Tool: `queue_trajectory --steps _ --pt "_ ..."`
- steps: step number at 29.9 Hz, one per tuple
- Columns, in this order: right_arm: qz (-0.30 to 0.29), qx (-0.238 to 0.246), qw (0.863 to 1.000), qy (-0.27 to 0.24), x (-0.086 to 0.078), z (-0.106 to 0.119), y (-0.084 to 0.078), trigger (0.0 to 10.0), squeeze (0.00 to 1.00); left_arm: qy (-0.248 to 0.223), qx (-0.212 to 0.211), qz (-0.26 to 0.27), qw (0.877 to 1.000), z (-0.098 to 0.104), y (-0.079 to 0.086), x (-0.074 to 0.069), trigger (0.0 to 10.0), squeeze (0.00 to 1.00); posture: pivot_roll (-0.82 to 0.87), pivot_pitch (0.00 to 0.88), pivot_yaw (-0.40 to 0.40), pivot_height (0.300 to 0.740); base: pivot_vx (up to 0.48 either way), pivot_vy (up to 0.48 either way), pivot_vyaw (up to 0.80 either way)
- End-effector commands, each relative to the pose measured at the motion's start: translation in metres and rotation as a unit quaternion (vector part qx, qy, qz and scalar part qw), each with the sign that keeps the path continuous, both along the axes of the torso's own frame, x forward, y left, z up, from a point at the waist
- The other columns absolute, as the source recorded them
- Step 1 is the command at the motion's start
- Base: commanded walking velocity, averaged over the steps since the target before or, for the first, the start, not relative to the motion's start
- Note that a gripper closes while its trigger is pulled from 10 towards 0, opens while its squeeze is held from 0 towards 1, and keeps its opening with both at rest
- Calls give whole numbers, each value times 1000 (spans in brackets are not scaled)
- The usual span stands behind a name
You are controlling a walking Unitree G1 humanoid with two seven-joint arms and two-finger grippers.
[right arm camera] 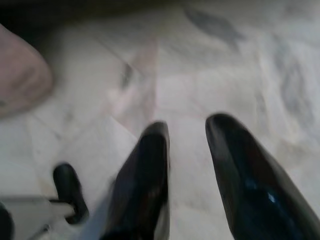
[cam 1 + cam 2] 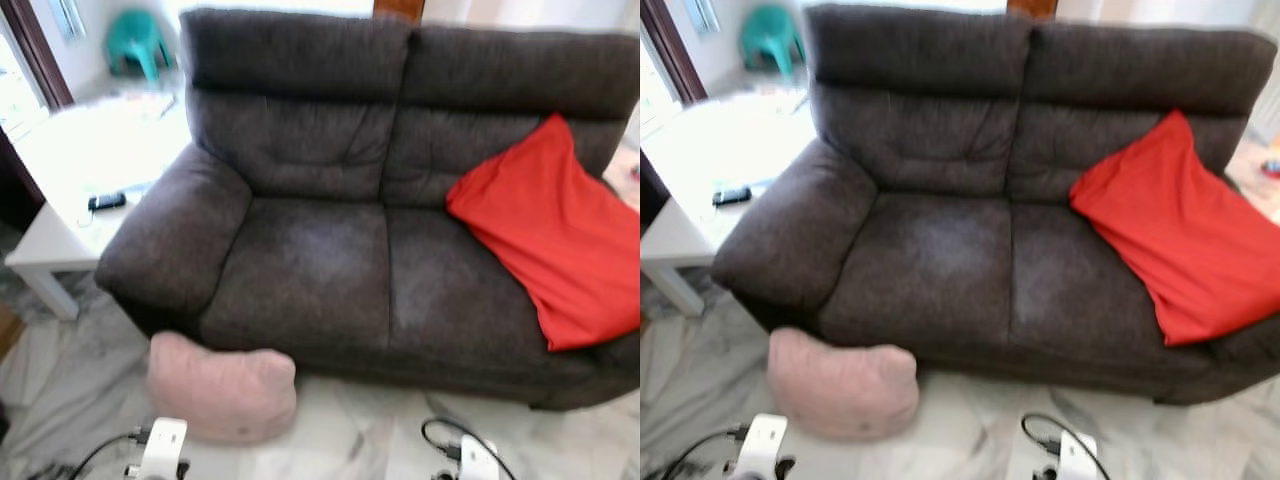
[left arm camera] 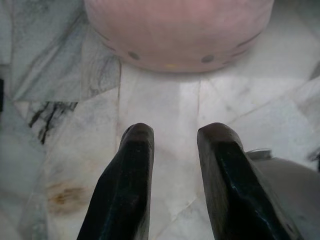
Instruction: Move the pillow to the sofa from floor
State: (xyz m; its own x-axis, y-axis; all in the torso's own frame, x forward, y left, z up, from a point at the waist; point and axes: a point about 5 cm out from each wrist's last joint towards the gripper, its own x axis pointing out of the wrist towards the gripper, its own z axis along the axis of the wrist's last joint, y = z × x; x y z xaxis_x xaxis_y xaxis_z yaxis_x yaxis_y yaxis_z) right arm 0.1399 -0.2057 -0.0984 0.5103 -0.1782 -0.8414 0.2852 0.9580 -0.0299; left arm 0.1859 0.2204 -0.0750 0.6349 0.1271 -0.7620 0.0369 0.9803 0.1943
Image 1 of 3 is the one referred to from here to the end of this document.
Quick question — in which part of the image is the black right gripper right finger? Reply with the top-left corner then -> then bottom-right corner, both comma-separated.
204,113 -> 320,240

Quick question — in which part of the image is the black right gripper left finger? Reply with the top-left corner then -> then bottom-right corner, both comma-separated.
99,121 -> 171,240

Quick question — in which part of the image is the robot black right foot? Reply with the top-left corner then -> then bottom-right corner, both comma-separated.
52,162 -> 90,225

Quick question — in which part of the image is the pale pink cushion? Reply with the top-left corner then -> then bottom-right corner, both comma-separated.
0,23 -> 54,118

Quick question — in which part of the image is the robot silver right leg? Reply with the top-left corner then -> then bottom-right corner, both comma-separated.
0,196 -> 76,240

